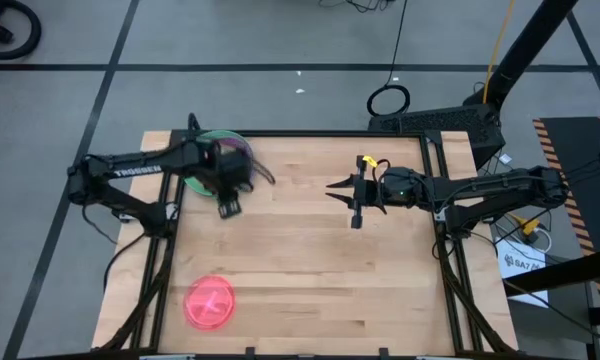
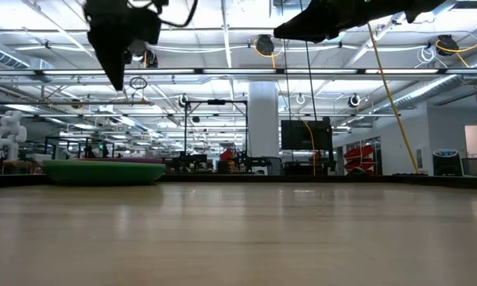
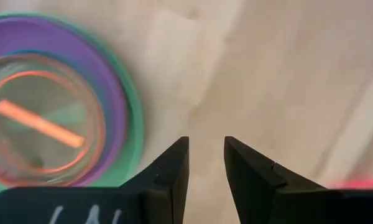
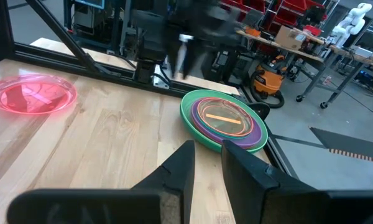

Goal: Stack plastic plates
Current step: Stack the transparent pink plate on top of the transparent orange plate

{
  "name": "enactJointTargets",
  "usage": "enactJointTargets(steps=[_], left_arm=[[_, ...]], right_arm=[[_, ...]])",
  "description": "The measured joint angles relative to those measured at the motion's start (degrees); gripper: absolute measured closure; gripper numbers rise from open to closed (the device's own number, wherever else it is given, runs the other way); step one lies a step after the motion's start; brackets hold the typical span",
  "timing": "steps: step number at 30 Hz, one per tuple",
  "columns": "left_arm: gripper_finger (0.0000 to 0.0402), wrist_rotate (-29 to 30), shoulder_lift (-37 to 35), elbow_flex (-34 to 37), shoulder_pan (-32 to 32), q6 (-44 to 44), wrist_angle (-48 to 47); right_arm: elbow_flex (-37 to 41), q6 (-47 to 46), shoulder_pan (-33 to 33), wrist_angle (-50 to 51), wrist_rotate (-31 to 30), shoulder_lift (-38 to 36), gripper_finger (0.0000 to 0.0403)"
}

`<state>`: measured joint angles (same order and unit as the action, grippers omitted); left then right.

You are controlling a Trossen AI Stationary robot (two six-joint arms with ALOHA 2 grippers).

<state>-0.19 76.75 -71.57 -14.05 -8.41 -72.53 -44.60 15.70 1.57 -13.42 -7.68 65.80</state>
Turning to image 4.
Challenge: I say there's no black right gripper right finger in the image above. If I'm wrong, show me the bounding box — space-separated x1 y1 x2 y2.
221 139 373 224

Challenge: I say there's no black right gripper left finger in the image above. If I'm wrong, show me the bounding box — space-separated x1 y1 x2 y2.
6 139 196 224

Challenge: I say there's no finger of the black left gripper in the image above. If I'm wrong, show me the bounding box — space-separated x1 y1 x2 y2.
166 37 183 79
183 39 208 79

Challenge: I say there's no large light green plate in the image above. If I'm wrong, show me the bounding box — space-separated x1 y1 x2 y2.
179 89 269 154

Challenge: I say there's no purple plastic plate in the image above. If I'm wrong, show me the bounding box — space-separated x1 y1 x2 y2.
190 95 264 150

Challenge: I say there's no small translucent orange plate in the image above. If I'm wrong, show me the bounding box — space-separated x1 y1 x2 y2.
196 96 255 138

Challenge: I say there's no large dark green plate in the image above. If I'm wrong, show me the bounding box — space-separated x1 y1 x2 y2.
180 105 237 154

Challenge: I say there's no orange shop vacuum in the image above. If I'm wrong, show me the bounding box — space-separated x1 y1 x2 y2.
254 63 285 98

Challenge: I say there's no cardboard box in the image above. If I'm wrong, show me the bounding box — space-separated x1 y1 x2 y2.
274 25 308 51

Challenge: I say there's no black equipment rack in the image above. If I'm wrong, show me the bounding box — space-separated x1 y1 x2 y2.
63 0 127 50

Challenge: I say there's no red storage bin shelf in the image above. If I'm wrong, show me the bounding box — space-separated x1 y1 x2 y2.
220 0 329 30

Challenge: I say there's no black hazard-striped floor mat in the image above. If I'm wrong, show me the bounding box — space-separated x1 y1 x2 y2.
309 126 373 165

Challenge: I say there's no wooden top workbench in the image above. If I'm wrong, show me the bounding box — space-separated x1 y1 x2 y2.
235 29 361 110

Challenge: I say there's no small translucent pink plate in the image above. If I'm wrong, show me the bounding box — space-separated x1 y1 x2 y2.
0 73 78 116

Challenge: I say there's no silver mounting bracket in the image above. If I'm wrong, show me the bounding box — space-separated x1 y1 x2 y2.
152 63 172 90

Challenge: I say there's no black vacuum hose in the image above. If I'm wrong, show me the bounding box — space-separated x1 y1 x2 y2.
250 71 286 110

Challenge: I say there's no black aluminium table frame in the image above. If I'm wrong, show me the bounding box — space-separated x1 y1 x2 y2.
0 0 299 181

